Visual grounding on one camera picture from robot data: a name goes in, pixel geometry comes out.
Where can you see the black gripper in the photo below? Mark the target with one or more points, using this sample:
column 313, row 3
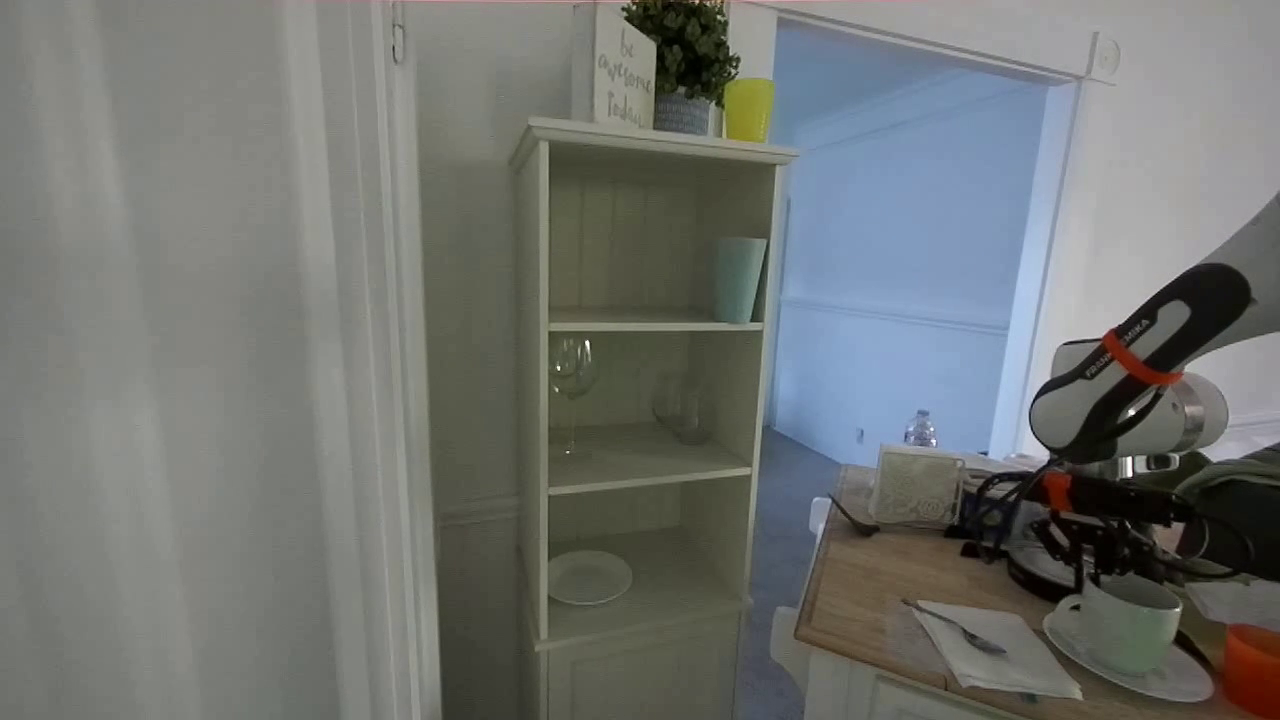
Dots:
column 1127, row 516

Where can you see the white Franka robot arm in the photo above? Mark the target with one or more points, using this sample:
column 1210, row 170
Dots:
column 1144, row 361

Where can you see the teal cup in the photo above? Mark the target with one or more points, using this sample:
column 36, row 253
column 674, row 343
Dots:
column 738, row 282

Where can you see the yellow cup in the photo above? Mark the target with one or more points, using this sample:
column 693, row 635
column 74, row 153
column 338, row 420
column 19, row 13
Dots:
column 751, row 111

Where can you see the glass coffee pot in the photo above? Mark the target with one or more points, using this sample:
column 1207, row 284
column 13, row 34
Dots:
column 1032, row 566

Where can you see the white saucer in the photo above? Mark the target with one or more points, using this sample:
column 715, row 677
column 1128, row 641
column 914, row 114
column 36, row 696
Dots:
column 1172, row 681

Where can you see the white paper napkin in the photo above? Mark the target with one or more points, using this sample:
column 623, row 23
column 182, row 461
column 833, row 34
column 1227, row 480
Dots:
column 1014, row 661

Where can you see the orange container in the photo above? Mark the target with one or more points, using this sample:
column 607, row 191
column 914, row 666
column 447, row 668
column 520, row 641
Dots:
column 1252, row 674

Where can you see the metal spoon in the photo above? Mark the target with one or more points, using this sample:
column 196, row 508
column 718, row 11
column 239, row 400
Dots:
column 968, row 636

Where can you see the clear bottle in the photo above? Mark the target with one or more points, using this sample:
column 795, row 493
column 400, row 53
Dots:
column 922, row 428

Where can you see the clear drinking glass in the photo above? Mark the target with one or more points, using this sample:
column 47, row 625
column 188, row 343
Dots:
column 683, row 409

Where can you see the cream shelf cabinet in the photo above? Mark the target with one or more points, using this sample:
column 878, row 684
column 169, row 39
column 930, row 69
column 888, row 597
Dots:
column 640, row 461

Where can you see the clear wine glass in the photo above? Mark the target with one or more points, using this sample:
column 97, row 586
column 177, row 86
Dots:
column 575, row 365

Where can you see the potted green plant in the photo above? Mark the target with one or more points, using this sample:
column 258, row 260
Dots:
column 687, row 53

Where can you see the white sign with text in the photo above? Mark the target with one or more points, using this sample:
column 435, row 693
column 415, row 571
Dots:
column 623, row 72

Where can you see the white panel door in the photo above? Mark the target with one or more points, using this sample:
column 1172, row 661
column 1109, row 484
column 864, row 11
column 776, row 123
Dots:
column 201, row 400

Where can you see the white doorway frame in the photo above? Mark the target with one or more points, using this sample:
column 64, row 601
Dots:
column 1055, row 241

